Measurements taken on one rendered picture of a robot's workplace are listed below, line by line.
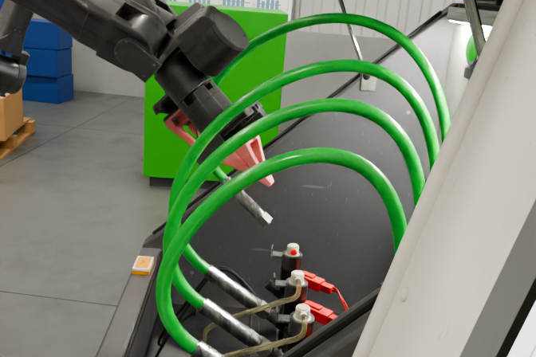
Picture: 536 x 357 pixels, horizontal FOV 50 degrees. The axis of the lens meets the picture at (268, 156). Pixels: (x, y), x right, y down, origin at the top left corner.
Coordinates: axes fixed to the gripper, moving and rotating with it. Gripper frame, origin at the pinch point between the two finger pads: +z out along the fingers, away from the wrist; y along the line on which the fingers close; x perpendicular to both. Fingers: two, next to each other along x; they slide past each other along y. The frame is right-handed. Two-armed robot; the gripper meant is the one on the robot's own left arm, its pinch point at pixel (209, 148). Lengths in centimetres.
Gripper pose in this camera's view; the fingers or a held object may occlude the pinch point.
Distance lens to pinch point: 89.1
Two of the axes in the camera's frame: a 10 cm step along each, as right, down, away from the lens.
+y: 5.9, 0.4, 8.1
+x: -7.0, 5.2, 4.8
